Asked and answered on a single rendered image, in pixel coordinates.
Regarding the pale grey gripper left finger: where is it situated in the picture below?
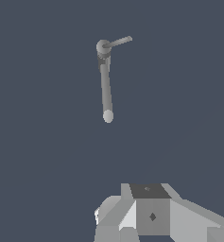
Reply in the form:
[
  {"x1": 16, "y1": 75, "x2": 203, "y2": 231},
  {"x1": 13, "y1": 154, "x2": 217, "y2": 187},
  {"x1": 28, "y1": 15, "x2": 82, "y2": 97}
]
[{"x1": 94, "y1": 182, "x2": 137, "y2": 242}]

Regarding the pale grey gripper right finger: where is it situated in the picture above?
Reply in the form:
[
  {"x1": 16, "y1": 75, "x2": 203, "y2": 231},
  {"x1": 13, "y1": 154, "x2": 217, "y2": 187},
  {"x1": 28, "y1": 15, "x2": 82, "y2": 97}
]
[{"x1": 162, "y1": 182, "x2": 224, "y2": 242}]

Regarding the thin grey faucet handle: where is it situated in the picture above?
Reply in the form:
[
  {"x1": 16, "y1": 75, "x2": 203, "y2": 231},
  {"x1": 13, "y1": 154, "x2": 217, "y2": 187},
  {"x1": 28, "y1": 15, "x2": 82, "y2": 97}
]
[{"x1": 102, "y1": 35, "x2": 133, "y2": 49}]

